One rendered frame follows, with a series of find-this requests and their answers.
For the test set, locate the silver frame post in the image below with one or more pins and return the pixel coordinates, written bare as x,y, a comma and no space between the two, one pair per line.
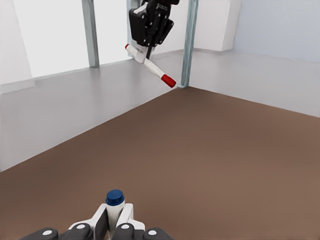
90,37
188,42

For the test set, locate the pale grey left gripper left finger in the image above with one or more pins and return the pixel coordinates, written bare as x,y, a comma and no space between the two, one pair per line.
100,212

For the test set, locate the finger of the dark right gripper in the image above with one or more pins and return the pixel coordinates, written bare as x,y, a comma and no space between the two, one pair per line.
150,51

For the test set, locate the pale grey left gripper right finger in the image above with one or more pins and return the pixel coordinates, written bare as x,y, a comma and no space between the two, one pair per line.
128,212

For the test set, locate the white marker with red cap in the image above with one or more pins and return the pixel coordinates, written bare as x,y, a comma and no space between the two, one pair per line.
155,70

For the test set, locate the finger of the pale right gripper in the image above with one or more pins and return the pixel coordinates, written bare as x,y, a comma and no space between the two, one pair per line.
141,58

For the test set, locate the white marker with blue cap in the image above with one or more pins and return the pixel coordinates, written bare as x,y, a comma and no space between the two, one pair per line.
114,197

